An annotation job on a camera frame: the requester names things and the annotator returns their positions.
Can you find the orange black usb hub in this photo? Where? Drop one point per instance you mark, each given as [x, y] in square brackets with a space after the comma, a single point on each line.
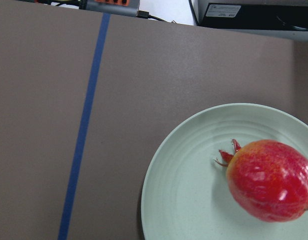
[124, 8]

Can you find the black laptop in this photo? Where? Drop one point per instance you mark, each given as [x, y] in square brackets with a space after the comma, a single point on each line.
[277, 18]

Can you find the red pomegranate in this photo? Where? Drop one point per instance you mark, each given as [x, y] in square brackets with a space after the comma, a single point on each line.
[268, 179]

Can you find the light green plate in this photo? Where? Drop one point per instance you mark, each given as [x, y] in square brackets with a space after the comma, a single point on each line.
[185, 193]

